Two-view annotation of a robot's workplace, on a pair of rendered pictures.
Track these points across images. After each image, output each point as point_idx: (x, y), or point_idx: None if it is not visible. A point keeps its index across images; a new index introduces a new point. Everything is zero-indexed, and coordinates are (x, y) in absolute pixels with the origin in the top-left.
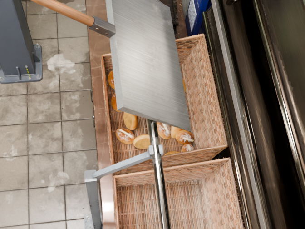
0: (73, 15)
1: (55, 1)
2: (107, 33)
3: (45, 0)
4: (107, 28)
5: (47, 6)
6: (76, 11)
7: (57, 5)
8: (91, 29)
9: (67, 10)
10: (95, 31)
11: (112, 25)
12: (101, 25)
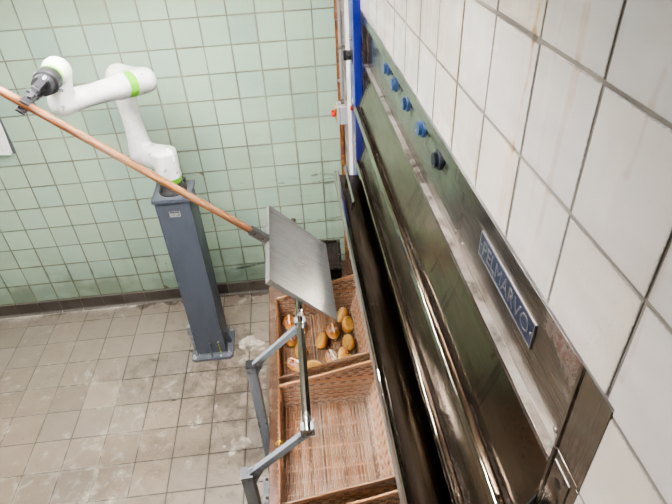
0: (235, 221)
1: (222, 210)
2: (262, 238)
3: (214, 208)
4: (262, 234)
5: (215, 212)
6: (238, 219)
7: (223, 212)
8: (249, 234)
9: (231, 217)
10: (253, 236)
11: (267, 234)
12: (257, 231)
